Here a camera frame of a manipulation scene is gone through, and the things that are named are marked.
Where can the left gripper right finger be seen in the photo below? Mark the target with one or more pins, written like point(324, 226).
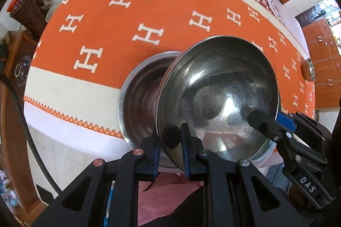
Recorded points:
point(195, 164)

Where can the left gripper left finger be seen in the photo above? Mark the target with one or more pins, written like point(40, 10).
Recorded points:
point(148, 165)

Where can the wide steel bowl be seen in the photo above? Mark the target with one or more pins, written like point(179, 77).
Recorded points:
point(137, 98)

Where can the steel bowl pink outside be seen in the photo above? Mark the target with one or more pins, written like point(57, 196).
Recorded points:
point(212, 87)

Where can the small steel bowl brown outside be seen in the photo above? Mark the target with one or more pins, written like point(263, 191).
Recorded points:
point(308, 72)

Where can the pink printed tablecloth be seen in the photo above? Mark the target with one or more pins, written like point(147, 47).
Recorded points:
point(66, 130)

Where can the orange H pattern blanket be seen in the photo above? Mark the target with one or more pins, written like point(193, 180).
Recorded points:
point(133, 24)

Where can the dark wicker basket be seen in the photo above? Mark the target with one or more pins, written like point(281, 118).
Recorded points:
point(27, 13)

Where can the wooden cabinet wall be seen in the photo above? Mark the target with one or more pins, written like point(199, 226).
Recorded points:
point(325, 56)

